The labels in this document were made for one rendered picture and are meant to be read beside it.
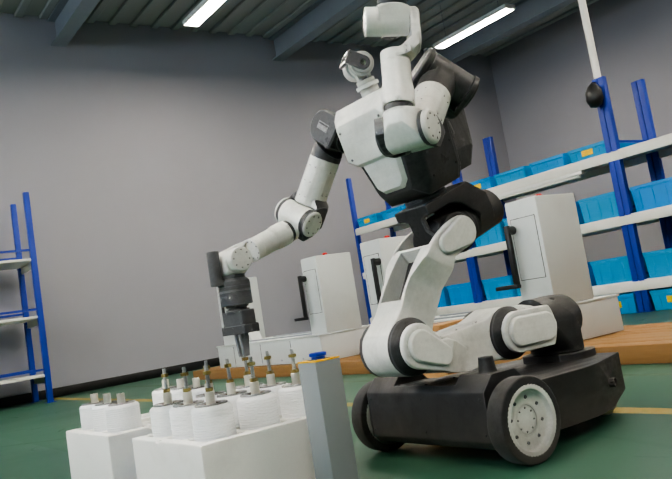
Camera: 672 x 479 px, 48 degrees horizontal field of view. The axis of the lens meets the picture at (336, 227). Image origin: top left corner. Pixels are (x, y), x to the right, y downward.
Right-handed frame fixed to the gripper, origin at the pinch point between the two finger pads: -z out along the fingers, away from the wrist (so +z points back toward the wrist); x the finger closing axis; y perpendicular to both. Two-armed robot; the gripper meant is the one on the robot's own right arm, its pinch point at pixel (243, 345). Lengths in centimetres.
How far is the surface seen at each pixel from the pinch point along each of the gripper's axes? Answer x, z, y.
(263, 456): 26.4, -24.1, -23.5
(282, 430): 27.9, -19.7, -17.8
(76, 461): -61, -27, -17
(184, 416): 8.6, -13.3, -29.6
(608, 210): -62, 49, 487
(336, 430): 41.9, -20.6, -15.3
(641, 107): -33, 134, 532
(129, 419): -32.1, -15.5, -16.6
